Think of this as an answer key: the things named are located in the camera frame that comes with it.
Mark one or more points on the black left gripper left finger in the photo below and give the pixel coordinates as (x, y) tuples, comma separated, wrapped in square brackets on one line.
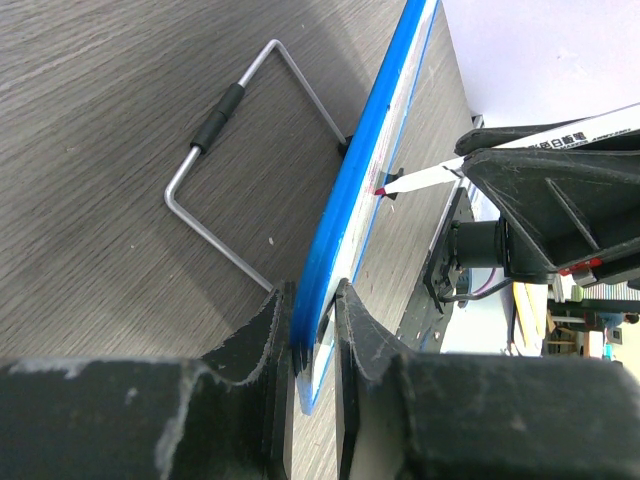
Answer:
[(227, 414)]

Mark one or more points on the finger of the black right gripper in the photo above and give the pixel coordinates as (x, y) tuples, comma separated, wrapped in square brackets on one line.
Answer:
[(493, 137), (574, 214)]

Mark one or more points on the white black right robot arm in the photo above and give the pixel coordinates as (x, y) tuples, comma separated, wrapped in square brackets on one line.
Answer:
[(475, 245)]

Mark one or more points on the white marker with magenta cap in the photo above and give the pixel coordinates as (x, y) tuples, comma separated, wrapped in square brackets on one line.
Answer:
[(477, 165)]

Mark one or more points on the yellow framed whiteboard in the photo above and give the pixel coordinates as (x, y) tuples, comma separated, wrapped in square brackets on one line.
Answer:
[(530, 318)]

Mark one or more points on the blue framed whiteboard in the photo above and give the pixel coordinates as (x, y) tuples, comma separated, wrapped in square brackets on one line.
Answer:
[(342, 235)]

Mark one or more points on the metal wire whiteboard stand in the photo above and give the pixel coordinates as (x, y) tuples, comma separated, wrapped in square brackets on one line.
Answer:
[(210, 129)]

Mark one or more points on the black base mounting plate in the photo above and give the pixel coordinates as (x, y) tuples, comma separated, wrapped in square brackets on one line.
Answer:
[(425, 319)]

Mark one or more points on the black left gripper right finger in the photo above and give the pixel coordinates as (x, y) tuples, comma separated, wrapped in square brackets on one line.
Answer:
[(404, 414)]

